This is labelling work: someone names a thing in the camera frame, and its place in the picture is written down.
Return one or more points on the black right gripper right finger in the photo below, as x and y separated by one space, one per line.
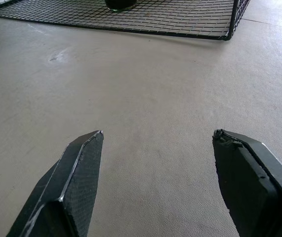
252 187

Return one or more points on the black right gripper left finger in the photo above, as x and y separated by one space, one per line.
64 187

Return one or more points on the dark round object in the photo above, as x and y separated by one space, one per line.
120 5

